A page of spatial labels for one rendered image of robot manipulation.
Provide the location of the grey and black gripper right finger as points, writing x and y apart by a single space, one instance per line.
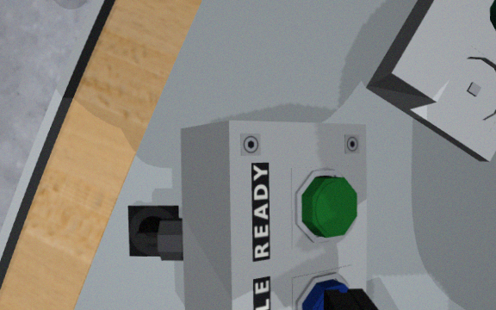
359 299

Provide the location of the grey bench mat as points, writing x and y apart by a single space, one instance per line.
431 207

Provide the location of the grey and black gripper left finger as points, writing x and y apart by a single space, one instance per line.
334 300

